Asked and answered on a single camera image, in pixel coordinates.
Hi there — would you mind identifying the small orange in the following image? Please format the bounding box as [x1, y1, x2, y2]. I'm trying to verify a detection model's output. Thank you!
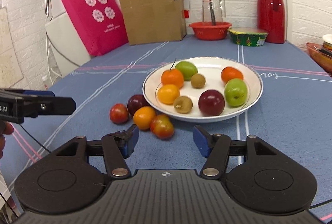
[133, 106, 157, 130]

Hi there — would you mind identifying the green mango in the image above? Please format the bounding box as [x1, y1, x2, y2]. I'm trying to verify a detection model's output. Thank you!
[175, 61, 198, 81]

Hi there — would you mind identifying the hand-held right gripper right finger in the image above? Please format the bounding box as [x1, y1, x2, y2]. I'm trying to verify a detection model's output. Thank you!
[192, 125, 277, 179]

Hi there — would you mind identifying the orange with stem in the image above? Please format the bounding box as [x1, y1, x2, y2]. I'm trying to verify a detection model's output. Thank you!
[161, 58, 184, 89]

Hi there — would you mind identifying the brown kiwi front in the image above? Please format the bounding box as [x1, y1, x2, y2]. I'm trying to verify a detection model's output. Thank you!
[173, 96, 193, 114]

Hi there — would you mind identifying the orange tray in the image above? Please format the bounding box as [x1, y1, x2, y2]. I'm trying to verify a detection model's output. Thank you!
[305, 42, 332, 74]

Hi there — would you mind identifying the green patterned bowl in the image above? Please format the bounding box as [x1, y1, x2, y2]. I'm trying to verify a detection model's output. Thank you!
[228, 27, 269, 46]

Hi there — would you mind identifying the red-yellow apple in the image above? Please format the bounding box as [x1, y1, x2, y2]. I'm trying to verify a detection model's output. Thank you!
[150, 114, 174, 140]

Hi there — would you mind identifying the large orange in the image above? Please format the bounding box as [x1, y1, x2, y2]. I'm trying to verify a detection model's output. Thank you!
[221, 66, 244, 84]

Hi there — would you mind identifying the white plate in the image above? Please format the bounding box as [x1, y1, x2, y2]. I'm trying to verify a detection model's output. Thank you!
[142, 56, 264, 123]

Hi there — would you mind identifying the pink tote bag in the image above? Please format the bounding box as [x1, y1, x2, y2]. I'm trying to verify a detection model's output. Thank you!
[59, 0, 129, 56]

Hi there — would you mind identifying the red plastic basket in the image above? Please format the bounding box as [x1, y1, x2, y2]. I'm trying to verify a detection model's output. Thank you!
[189, 21, 232, 40]

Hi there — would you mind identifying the dark stirring stick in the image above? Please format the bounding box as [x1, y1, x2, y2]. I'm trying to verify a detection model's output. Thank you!
[206, 0, 216, 26]

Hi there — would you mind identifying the red apple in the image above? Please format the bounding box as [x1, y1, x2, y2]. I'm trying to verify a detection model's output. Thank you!
[109, 103, 129, 124]

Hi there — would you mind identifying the blue striped tablecloth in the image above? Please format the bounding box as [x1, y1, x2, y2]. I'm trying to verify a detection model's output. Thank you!
[0, 35, 332, 224]

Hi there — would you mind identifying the red thermos jug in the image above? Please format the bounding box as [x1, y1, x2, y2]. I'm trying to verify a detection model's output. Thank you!
[257, 0, 286, 44]

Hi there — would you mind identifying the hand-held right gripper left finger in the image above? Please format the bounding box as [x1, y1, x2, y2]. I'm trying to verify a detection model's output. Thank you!
[56, 125, 140, 179]

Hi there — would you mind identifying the dark red plum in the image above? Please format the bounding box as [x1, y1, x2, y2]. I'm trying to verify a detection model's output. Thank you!
[127, 94, 149, 116]
[198, 89, 226, 117]

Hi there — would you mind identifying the green apple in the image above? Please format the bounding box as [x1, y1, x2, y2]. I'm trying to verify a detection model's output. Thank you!
[224, 78, 248, 107]

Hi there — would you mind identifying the glass pitcher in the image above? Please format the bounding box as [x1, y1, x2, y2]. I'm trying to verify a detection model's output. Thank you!
[200, 0, 226, 25]

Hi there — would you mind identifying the brown kiwi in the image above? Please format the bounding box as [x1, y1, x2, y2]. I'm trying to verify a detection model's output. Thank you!
[173, 96, 193, 114]
[190, 74, 206, 89]

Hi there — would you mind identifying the person's left hand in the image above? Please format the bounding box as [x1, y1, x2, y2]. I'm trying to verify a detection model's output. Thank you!
[0, 122, 14, 161]

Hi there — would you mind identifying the yellow citrus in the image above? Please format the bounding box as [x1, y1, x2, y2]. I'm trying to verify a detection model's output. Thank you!
[157, 84, 180, 105]

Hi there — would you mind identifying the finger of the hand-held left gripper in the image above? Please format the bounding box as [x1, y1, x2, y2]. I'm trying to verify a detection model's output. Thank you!
[24, 97, 76, 118]
[0, 88, 55, 97]

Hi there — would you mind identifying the white appliance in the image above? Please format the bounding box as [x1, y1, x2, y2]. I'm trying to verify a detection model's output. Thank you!
[45, 0, 92, 77]

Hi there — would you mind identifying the cardboard box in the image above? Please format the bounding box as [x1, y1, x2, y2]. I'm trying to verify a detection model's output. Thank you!
[118, 0, 188, 45]

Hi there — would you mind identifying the brown kiwi back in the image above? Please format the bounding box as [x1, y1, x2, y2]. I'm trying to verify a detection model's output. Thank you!
[190, 74, 206, 89]

